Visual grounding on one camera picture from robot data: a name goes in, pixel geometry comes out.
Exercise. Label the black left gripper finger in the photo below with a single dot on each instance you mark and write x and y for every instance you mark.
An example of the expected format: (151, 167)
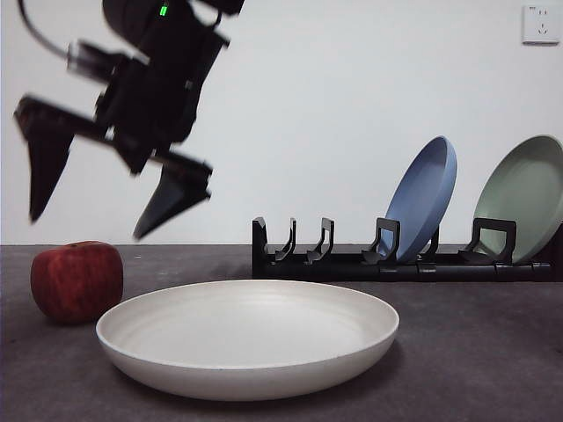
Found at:
(176, 202)
(44, 176)

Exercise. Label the red apple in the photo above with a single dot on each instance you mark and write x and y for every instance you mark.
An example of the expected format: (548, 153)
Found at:
(70, 281)

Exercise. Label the pale yellow plate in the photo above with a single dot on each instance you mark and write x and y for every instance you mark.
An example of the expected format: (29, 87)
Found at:
(246, 334)

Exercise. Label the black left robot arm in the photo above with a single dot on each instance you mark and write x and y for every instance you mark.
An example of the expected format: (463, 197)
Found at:
(176, 39)

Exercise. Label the black plate rack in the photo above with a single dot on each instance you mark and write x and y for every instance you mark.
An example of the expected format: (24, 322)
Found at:
(343, 270)

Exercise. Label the blue plate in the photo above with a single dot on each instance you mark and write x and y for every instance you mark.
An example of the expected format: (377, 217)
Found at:
(424, 198)

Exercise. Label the green plate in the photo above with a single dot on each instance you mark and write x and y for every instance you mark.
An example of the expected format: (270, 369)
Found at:
(523, 198)

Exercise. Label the pale grey wrist camera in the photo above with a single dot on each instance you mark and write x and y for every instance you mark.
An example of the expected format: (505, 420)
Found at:
(90, 58)

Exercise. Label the white wall socket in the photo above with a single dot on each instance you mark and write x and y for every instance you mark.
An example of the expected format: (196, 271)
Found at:
(538, 24)

